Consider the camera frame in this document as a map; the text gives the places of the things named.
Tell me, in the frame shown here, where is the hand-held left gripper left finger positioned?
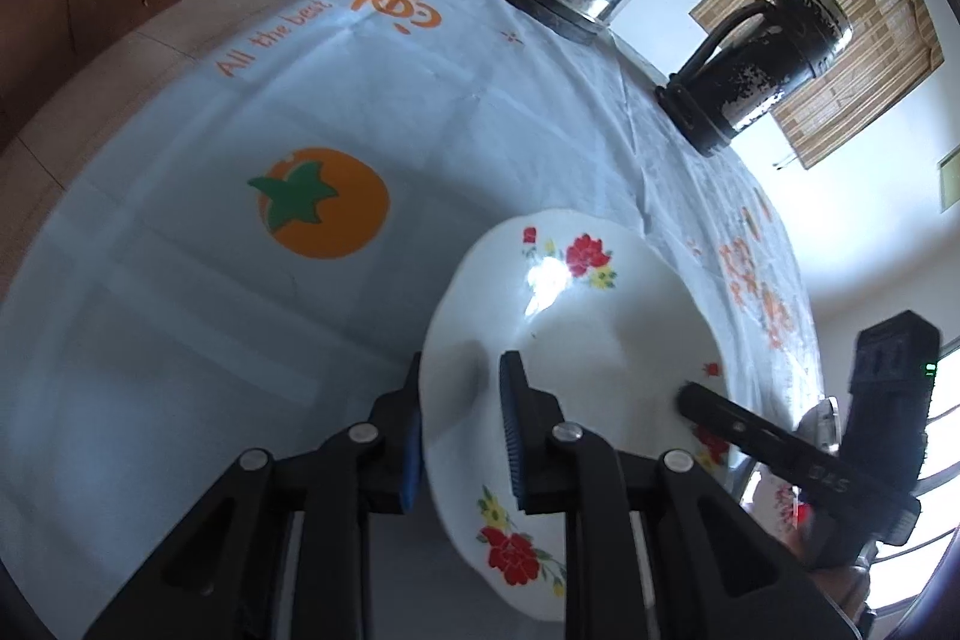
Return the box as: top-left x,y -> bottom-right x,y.
82,351 -> 422,640

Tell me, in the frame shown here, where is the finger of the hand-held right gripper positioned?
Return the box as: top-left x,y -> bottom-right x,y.
676,381 -> 802,477

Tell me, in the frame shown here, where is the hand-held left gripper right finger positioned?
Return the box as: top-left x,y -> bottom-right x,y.
499,350 -> 863,640

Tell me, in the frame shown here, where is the steel rimmed white bowl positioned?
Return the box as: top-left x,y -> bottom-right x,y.
795,396 -> 842,461

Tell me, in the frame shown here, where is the red rimmed floral bowl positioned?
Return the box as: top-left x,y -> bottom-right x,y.
739,464 -> 815,540

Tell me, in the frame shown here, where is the white floral plate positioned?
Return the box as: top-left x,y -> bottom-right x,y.
418,209 -> 740,624

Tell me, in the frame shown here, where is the pale printed tablecloth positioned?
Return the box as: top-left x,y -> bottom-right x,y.
0,0 -> 826,640

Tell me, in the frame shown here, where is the black worn thermos flask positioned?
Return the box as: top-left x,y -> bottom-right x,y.
655,0 -> 854,157

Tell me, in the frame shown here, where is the small framed wall window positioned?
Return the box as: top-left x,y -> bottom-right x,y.
937,149 -> 960,210

